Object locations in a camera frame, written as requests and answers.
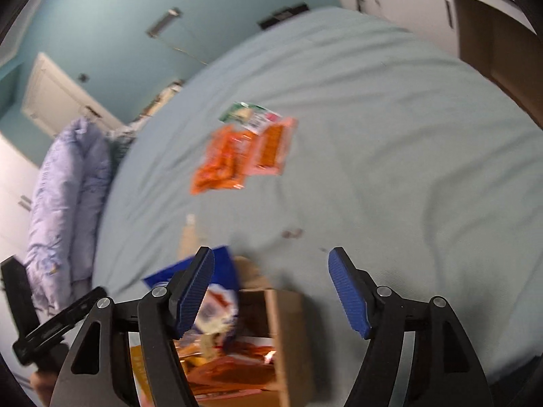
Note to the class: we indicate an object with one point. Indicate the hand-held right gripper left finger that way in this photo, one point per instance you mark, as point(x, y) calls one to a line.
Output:
point(195, 292)

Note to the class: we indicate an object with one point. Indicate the bed with blue sheet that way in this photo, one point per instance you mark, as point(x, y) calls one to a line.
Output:
point(382, 157)

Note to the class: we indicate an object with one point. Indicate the pink packet of stick snacks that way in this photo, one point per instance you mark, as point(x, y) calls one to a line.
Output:
point(271, 148)

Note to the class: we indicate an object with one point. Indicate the green snack packet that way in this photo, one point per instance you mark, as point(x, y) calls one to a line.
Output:
point(250, 116)

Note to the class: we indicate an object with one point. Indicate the black box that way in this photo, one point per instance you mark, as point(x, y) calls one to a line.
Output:
point(283, 15)

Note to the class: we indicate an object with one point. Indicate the blue snack bag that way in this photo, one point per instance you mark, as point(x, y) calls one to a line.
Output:
point(220, 271)

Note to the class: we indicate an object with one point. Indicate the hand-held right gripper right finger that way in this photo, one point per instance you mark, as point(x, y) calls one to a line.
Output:
point(348, 292)

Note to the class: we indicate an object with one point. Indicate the lavender floral quilt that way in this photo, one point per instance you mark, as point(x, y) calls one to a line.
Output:
point(63, 203)

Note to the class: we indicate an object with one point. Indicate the wall power strip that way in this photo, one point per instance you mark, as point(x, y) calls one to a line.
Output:
point(163, 22)

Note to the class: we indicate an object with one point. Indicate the white door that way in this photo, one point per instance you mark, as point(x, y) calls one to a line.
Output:
point(55, 93)

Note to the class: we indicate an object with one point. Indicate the person's left hand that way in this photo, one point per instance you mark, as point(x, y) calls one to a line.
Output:
point(42, 383)

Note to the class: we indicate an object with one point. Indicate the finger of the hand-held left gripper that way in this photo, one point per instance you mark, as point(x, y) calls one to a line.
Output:
point(72, 311)

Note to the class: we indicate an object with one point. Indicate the pile of mixed snack packets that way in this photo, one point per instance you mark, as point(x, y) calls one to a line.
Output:
point(229, 364)

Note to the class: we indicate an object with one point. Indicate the white wardrobe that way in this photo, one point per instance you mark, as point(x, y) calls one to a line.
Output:
point(12, 203)

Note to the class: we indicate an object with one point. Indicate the crumpled grey-blue cloth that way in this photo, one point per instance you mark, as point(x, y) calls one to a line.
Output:
point(123, 144)

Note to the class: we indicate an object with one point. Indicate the wall light switch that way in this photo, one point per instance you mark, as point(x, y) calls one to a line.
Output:
point(83, 77)

